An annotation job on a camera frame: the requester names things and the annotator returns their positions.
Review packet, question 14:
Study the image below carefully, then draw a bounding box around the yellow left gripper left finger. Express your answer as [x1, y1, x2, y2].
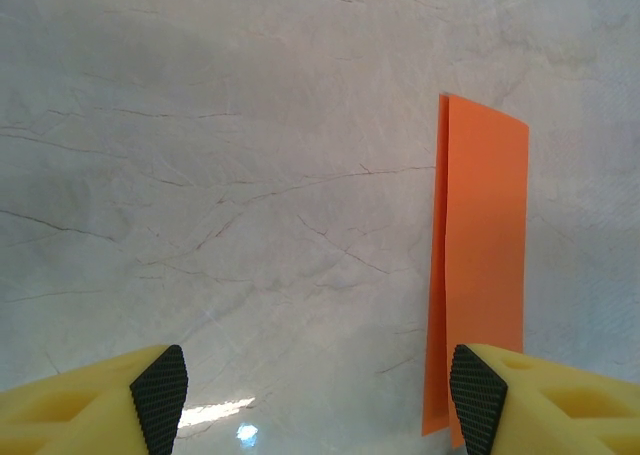
[0, 343, 190, 455]

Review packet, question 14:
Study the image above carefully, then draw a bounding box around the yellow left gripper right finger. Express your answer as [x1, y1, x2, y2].
[448, 343, 640, 455]

